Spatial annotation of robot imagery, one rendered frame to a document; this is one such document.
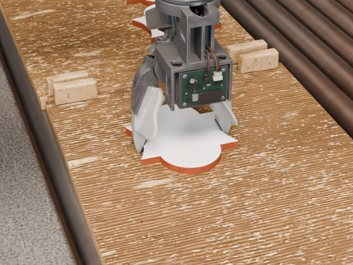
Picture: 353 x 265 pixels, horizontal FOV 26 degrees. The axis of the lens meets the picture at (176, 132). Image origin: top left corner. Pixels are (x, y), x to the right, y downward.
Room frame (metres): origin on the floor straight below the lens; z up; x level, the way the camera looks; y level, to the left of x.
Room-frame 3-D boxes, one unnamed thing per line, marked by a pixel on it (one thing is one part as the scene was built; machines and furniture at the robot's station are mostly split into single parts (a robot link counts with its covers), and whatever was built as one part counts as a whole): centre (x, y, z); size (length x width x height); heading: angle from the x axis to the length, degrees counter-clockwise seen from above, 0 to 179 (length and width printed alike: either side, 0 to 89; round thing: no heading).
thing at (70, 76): (0.91, 0.15, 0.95); 0.06 x 0.02 x 0.03; 110
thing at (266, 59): (0.97, -0.12, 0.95); 0.06 x 0.02 x 0.03; 108
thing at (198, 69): (0.76, -0.01, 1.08); 0.09 x 0.08 x 0.12; 18
